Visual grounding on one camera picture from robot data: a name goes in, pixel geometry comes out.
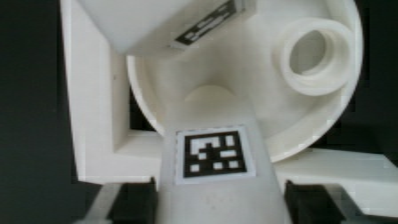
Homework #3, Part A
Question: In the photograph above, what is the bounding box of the white stool leg with tag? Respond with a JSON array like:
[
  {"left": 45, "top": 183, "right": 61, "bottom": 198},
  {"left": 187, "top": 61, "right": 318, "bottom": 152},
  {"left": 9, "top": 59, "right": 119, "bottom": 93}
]
[{"left": 78, "top": 0, "right": 258, "bottom": 57}]

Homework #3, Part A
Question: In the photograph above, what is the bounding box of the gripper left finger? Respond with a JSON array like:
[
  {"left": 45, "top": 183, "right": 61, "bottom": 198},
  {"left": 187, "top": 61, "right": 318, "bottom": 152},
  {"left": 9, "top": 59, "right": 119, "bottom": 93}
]
[{"left": 73, "top": 179, "right": 158, "bottom": 224}]

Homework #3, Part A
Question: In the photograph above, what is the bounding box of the white U-shaped fence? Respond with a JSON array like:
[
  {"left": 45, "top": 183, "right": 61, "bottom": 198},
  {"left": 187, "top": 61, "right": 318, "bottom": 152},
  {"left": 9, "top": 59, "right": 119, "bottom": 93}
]
[{"left": 61, "top": 0, "right": 398, "bottom": 224}]

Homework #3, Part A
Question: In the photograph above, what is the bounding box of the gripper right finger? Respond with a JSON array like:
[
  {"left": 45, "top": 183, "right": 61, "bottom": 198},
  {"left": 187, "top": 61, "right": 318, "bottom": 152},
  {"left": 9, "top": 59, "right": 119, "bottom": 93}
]
[{"left": 284, "top": 180, "right": 364, "bottom": 224}]

